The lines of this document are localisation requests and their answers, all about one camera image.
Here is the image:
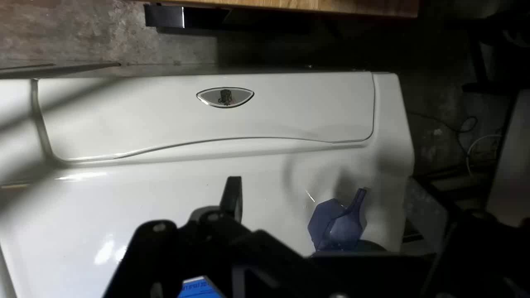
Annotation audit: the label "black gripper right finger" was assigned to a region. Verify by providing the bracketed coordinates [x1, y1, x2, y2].
[403, 177, 530, 298]

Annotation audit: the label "white washing machine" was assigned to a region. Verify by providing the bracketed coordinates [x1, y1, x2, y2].
[0, 70, 417, 298]

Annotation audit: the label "wooden shelf board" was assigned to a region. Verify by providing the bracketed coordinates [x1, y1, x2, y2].
[137, 0, 420, 20]

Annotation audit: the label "black shelf bracket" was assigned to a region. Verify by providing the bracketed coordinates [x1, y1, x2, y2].
[143, 3, 228, 32]

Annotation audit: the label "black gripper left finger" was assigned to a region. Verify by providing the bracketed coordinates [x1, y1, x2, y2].
[102, 176, 302, 298]

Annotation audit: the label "thin loose cable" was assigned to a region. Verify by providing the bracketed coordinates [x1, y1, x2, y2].
[440, 113, 506, 172]

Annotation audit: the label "dark blue plastic scoop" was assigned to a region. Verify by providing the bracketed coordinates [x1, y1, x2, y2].
[306, 187, 370, 255]

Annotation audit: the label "white side panel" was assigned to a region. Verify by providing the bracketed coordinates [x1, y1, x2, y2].
[485, 90, 530, 229]

